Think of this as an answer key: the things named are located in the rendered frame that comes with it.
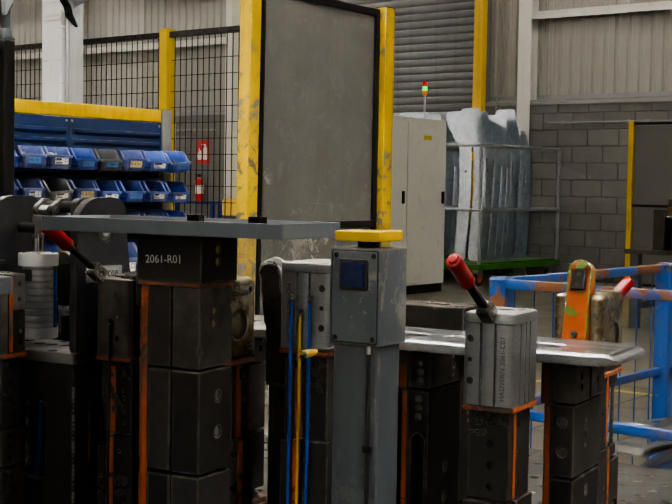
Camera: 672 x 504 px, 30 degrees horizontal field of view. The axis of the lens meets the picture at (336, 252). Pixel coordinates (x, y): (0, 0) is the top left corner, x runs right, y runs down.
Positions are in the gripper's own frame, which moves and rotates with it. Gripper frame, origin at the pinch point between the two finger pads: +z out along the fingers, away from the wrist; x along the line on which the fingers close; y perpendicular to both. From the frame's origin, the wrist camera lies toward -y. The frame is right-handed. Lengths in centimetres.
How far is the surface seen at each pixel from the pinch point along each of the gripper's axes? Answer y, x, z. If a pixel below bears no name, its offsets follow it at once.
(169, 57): -264, 382, -39
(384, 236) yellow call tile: 62, -11, 29
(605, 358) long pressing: 80, 16, 45
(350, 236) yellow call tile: 59, -12, 29
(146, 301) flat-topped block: 29.7, -12.8, 37.8
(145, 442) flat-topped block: 30, -13, 56
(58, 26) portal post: -327, 369, -57
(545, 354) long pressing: 73, 15, 44
